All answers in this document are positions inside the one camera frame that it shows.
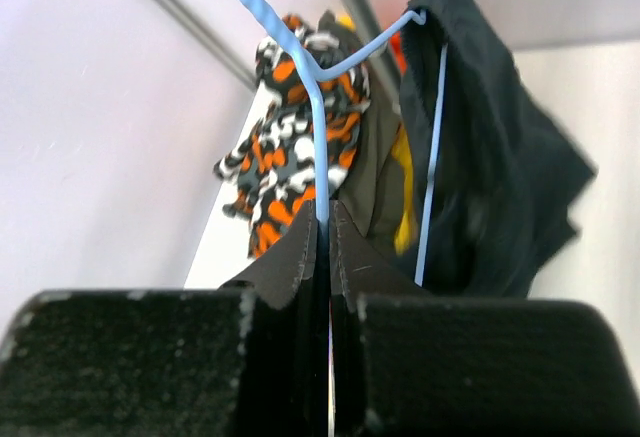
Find blue wire hanger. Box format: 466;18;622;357
239;0;448;286

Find white metal clothes rack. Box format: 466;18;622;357
341;0;401;114

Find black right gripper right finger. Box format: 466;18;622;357
329;201;639;436

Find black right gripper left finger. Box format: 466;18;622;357
1;203;329;436

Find orange camouflage shorts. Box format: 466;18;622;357
213;37;371;258

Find dark navy shorts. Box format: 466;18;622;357
399;0;595;297

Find olive grey shorts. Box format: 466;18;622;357
304;9;409;243

